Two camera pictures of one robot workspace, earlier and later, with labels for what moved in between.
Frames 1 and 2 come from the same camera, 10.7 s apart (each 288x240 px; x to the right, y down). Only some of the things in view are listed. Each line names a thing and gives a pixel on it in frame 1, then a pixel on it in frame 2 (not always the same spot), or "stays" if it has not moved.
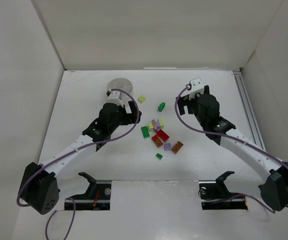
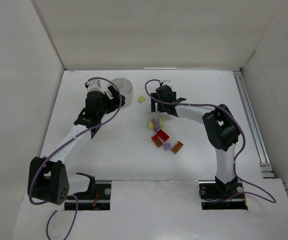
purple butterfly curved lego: x=154 y=126 stays
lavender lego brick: x=157 y=124 stays
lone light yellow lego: x=142 y=98 stays
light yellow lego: x=161 y=124 stays
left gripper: x=133 y=114 → x=112 y=97
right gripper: x=183 y=105 → x=159 y=105
